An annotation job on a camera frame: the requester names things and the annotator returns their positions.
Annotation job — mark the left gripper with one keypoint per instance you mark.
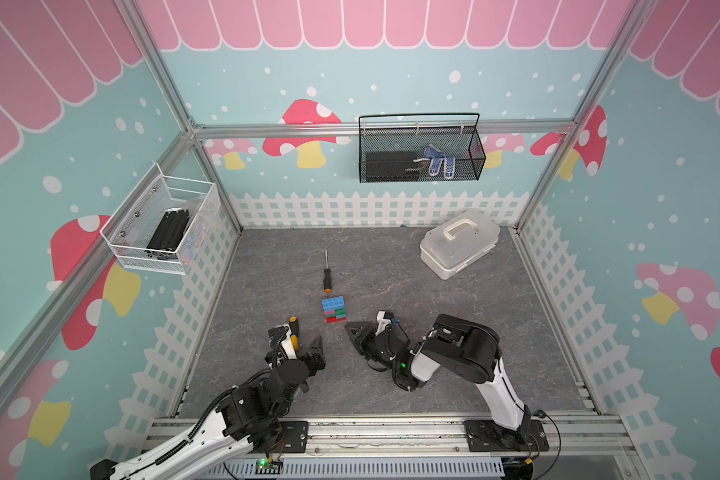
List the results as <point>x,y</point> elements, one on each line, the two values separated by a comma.
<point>317,356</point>

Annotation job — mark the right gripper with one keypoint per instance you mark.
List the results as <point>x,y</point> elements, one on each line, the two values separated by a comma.
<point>362,341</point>

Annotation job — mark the green lego brick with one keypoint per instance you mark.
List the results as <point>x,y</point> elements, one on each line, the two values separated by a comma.
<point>339,313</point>

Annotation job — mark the long blue lego brick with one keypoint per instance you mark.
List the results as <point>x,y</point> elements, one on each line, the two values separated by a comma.
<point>333,304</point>

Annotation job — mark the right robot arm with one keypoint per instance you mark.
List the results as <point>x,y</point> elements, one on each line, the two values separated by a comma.
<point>467,349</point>

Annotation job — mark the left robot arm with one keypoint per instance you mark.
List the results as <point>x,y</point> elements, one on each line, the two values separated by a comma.
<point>238,421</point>

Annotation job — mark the yellow black screwdriver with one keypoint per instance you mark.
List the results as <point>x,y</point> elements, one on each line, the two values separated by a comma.
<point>294,332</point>

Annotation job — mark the orange black screwdriver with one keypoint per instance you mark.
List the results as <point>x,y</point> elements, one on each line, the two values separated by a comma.
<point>327,276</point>

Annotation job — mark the white plastic storage box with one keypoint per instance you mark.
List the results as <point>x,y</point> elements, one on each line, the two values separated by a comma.
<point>458,243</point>

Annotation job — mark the green lit circuit board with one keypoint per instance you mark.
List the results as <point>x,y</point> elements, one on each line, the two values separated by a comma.
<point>268,466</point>

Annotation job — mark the black box in black basket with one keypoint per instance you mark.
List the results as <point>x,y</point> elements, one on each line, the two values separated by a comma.
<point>390,166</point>

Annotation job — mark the black item in white basket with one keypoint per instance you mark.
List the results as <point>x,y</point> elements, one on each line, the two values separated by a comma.
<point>168,234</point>

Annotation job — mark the blue white item in basket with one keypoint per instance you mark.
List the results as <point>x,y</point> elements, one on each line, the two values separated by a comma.
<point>437,162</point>

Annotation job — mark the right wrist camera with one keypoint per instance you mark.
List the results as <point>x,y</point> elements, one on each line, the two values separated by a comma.
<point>384,320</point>

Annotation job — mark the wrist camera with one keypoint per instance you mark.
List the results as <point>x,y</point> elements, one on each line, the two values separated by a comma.
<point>384,320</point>
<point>283,345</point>

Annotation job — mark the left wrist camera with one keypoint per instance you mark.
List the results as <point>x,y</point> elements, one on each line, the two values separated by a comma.
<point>283,345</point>

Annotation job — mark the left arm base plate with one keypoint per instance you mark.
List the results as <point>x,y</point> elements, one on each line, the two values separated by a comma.
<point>292,439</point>

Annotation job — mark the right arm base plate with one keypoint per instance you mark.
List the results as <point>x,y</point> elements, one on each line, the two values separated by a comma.
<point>486,436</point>

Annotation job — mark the grey cable duct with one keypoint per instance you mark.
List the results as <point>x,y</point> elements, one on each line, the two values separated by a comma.
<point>361,468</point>

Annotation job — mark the black wire mesh basket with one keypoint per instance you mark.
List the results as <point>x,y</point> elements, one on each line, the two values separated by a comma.
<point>456,134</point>

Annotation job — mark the white wire mesh basket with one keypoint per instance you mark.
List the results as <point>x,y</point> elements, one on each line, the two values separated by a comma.
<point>129,230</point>

